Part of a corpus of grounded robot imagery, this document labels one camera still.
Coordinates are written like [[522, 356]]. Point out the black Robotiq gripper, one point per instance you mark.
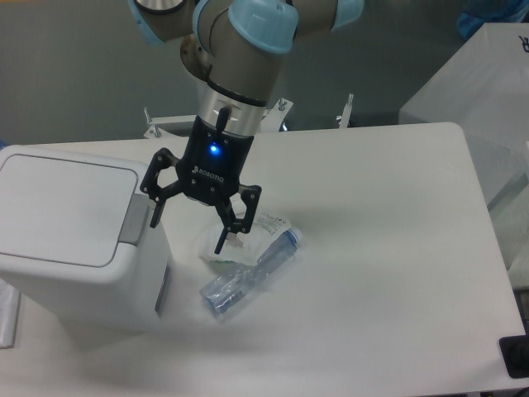
[[213, 169]]

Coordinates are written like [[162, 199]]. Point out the white push-lid trash can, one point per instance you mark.
[[76, 237]]

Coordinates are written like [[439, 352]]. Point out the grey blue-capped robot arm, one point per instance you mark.
[[245, 42]]

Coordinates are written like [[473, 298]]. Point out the crumpled white plastic wrapper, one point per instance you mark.
[[243, 248]]

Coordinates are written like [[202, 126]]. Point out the crushed clear plastic bottle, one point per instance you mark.
[[238, 279]]

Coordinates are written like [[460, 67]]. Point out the blue shoe cover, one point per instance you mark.
[[477, 13]]

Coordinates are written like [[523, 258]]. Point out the black device at edge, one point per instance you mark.
[[515, 355]]

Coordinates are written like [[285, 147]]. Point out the white metal base bracket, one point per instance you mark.
[[222, 117]]

